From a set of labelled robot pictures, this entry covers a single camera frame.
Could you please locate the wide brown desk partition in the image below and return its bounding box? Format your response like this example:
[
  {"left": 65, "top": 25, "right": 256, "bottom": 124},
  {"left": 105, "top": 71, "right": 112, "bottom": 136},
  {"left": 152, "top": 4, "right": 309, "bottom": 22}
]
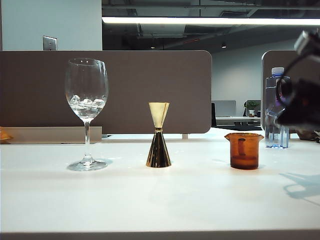
[{"left": 0, "top": 50, "right": 213, "bottom": 140}]

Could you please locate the gold double-cone jigger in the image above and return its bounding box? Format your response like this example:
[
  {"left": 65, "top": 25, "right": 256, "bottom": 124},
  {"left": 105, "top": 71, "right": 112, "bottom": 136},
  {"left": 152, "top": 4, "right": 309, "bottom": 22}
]
[{"left": 145, "top": 101, "right": 173, "bottom": 168}]

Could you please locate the small green potted plant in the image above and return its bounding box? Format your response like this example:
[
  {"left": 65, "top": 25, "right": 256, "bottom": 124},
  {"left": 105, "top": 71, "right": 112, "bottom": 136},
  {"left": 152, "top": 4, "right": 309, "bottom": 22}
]
[{"left": 244, "top": 100, "right": 261, "bottom": 118}]

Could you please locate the small amber measuring cup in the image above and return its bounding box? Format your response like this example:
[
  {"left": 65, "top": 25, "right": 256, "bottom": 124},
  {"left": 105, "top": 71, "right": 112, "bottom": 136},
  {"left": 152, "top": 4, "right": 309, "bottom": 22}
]
[{"left": 224, "top": 132, "right": 265, "bottom": 170}]

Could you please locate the beige crumpled cloth bag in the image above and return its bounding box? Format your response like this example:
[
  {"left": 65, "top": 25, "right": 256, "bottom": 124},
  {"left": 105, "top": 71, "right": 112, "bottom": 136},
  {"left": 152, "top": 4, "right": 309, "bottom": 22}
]
[{"left": 298, "top": 127, "right": 320, "bottom": 143}]

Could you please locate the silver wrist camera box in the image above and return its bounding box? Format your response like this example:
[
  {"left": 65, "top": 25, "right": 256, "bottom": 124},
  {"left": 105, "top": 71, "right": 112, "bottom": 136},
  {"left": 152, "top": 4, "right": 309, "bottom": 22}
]
[{"left": 294, "top": 30, "right": 312, "bottom": 54}]

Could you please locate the beige cable tray flap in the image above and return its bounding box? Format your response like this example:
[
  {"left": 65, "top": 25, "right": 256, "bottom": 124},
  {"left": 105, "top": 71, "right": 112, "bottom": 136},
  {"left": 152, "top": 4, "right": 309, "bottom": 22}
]
[{"left": 0, "top": 126, "right": 103, "bottom": 145}]

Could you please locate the clear wine glass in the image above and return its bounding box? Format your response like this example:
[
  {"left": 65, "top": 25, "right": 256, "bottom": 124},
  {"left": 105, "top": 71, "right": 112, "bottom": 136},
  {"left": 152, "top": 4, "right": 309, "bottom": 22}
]
[{"left": 64, "top": 57, "right": 110, "bottom": 172}]

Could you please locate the long white ceiling light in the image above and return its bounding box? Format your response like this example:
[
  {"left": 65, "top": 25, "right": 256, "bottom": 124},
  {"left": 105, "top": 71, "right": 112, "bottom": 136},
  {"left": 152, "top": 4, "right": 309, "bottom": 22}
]
[{"left": 101, "top": 16, "right": 320, "bottom": 26}]

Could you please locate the white background desk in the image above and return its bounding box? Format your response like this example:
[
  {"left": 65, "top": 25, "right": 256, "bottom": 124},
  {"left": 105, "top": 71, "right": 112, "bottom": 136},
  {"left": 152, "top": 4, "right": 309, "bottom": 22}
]
[{"left": 215, "top": 116, "right": 262, "bottom": 126}]

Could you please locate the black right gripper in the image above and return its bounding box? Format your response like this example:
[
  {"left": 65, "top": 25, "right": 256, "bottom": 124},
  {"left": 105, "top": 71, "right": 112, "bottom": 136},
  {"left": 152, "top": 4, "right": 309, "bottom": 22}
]
[{"left": 274, "top": 77, "right": 320, "bottom": 131}]

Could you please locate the grey wall switch plate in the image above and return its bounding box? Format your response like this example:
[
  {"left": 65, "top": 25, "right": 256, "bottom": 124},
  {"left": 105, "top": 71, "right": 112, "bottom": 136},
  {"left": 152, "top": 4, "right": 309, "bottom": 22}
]
[{"left": 42, "top": 35, "right": 58, "bottom": 51}]

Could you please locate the grey background desk screen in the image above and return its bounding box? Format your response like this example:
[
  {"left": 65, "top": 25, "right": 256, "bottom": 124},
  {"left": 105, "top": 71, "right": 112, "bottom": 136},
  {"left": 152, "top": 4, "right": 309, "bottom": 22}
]
[{"left": 211, "top": 100, "right": 237, "bottom": 117}]

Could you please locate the narrow brown desk partition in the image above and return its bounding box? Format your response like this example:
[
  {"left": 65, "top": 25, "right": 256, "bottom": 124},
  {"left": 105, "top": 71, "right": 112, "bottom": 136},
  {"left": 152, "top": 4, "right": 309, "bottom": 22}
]
[{"left": 261, "top": 49, "right": 320, "bottom": 133}]

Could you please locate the clear plastic water bottle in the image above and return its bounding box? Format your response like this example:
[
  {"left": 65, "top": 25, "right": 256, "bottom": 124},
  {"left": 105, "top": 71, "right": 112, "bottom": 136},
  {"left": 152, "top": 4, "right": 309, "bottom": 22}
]
[{"left": 264, "top": 66, "right": 291, "bottom": 149}]

